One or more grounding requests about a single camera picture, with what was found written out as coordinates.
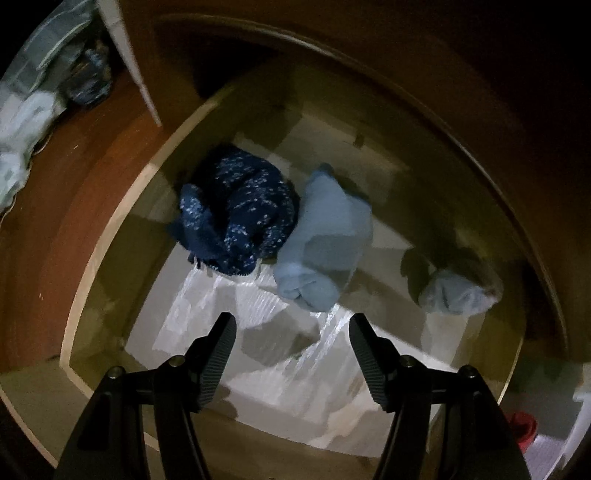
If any brown wooden nightstand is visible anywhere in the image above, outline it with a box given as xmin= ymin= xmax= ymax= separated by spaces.
xmin=120 ymin=1 xmax=590 ymax=363

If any dark blue snack bag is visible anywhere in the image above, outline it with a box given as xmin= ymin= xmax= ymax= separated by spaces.
xmin=60 ymin=40 xmax=112 ymax=107

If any light blue folded cloth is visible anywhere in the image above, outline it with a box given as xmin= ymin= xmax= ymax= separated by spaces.
xmin=273 ymin=164 xmax=373 ymax=312

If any wooden drawer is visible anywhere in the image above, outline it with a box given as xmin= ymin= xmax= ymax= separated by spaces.
xmin=0 ymin=64 xmax=571 ymax=480

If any white green patterned cloth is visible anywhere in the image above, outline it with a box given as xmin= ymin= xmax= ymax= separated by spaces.
xmin=1 ymin=82 xmax=65 ymax=211

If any dark blue speckled underwear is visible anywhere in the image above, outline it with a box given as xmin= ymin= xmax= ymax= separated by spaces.
xmin=169 ymin=143 xmax=300 ymax=276

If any white paper bag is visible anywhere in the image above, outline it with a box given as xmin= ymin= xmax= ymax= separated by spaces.
xmin=96 ymin=0 xmax=162 ymax=127

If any pale blue printed sock ball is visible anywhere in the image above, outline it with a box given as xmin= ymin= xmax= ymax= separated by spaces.
xmin=418 ymin=259 xmax=504 ymax=317

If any grey plaid cloth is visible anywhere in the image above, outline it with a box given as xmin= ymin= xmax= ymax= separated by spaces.
xmin=1 ymin=0 xmax=96 ymax=95

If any red underwear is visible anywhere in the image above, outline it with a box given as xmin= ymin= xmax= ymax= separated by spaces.
xmin=506 ymin=411 xmax=538 ymax=453

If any white drawer liner paper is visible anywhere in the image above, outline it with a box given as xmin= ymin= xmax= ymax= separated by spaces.
xmin=125 ymin=115 xmax=486 ymax=460

